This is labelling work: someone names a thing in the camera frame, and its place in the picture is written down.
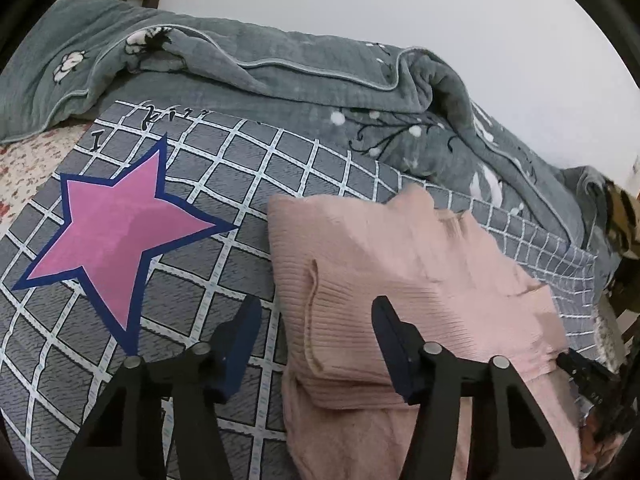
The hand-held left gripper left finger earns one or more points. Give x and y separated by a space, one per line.
239 347

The grey checked star bedsheet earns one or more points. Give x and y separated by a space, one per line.
210 175

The floral bedsheet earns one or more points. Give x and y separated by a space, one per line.
30 165

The camouflage cloth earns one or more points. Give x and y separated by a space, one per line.
622 215

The pink knit sweater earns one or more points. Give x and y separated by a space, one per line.
400 265

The grey embroidered quilt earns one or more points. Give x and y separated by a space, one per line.
280 67

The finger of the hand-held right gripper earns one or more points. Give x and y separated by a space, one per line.
587 377

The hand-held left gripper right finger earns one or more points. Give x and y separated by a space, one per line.
397 352

